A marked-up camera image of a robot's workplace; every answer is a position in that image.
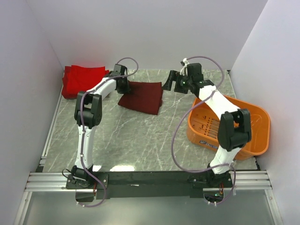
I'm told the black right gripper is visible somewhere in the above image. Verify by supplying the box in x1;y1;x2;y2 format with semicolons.
162;70;193;94

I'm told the dark red t shirt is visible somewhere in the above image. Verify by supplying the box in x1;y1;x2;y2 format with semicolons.
118;82;163;115

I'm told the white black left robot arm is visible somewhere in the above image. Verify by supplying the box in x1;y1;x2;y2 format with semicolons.
71;64;130;188

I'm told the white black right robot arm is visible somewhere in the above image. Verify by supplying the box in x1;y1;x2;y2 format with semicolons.
162;63;252;187

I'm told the bright red folded shirt stack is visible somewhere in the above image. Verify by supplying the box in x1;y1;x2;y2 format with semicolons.
61;65;109;99

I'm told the orange plastic bin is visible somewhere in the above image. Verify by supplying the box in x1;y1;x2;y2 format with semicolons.
187;96;270;160

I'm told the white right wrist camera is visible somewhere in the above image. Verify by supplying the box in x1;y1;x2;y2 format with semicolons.
180;58;189;75

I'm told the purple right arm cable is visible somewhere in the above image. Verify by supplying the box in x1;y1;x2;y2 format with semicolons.
171;55;236;206

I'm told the aluminium rail frame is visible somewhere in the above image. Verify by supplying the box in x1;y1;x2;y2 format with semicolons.
14;146;283;225

